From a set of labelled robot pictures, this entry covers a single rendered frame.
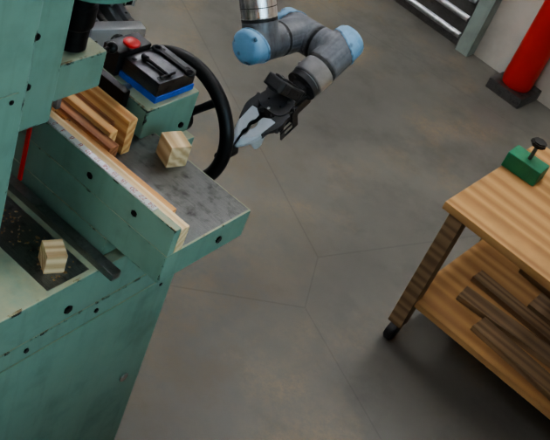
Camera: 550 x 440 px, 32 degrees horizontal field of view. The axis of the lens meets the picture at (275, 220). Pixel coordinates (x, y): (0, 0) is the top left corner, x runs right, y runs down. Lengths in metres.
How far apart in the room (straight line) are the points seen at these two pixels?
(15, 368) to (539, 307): 1.78
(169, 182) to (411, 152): 2.17
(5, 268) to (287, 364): 1.28
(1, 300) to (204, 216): 0.34
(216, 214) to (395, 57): 2.77
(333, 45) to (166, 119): 0.46
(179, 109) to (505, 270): 1.58
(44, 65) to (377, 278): 1.83
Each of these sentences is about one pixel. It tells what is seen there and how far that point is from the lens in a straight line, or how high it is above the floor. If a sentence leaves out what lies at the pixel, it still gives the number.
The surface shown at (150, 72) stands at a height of 1.00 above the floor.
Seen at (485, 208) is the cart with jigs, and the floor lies 0.53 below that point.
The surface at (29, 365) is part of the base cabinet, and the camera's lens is 1.61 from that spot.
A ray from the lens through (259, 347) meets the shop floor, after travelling 2.65.
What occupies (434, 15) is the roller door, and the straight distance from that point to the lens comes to 4.63.
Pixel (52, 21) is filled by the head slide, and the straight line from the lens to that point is 1.36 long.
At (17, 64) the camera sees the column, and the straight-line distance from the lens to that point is 1.29.
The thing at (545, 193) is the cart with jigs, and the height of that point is 0.53.
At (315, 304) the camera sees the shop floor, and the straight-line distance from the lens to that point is 2.85.
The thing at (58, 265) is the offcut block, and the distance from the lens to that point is 1.52.
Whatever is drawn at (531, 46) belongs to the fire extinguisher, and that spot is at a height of 0.26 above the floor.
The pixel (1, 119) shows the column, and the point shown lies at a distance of 1.33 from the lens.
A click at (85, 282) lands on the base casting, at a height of 0.79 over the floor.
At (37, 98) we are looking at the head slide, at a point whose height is 1.06.
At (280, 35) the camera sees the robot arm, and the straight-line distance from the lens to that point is 1.98.
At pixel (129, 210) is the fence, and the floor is 0.93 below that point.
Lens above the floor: 1.88
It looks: 38 degrees down
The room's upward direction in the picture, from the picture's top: 23 degrees clockwise
